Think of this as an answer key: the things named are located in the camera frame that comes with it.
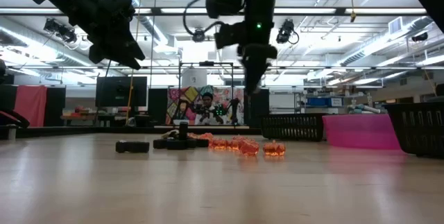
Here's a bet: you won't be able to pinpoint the blue storage bins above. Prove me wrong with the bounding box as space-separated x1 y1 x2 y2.
306 96 344 108

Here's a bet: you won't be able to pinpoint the red cloth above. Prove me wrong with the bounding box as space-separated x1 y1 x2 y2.
13 85 48 128

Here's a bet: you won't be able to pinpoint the black right camera cable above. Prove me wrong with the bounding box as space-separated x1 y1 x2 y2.
182 0 226 37

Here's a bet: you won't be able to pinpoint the person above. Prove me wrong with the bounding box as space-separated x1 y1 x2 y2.
194 92 226 126

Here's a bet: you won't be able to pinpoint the black partition panel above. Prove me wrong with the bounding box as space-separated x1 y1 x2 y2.
148 87 169 126
244 87 271 128
0 84 17 112
44 85 67 128

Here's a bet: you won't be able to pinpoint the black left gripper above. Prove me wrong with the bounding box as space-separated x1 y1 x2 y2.
67 0 146 71

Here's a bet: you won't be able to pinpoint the black background rig frame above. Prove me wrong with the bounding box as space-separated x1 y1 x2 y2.
178 60 235 126

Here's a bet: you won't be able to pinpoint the black slotted plastic basket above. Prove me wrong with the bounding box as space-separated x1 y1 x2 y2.
260 112 327 142
382 101 444 159

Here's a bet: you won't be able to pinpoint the black overhead light beam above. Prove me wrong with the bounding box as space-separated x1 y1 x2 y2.
0 6 444 17

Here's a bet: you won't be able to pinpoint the white board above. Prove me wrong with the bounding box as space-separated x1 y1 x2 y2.
269 92 296 114

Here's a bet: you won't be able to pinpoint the white ceiling vent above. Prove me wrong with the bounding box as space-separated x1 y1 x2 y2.
388 16 404 35

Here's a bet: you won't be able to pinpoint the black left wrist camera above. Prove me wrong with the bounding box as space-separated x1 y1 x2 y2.
102 0 137 17

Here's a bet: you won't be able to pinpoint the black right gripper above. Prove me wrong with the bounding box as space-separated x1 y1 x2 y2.
239 10 278 95

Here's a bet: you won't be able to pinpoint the yellow pole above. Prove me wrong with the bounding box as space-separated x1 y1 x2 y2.
125 0 144 121

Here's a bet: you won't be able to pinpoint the black overhead camera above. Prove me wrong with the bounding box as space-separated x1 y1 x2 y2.
191 28 207 43

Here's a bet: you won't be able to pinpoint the black metal table frame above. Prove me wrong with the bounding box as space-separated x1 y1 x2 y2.
0 125 264 141

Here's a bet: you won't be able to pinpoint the white container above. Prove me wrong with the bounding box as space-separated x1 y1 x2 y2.
181 68 208 88

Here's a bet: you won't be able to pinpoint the cluttered background table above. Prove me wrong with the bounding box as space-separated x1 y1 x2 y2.
60 105 101 128

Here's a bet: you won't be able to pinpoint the pink plastic bowl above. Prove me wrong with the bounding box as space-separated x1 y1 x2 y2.
321 113 402 150

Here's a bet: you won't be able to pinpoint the white pipe object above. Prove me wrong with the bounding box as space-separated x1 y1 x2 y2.
348 103 382 115

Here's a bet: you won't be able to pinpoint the colourful patterned backdrop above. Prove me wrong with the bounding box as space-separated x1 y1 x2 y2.
166 85 246 126

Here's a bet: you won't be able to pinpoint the black block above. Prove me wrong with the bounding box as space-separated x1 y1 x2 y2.
115 140 151 154

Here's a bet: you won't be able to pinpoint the black monitor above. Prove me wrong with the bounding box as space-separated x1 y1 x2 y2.
95 76 148 108

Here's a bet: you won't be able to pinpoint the black slanted rod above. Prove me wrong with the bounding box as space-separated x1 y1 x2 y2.
0 109 31 130

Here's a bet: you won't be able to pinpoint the black ceiling speaker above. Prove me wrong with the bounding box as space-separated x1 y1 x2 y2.
411 31 429 43

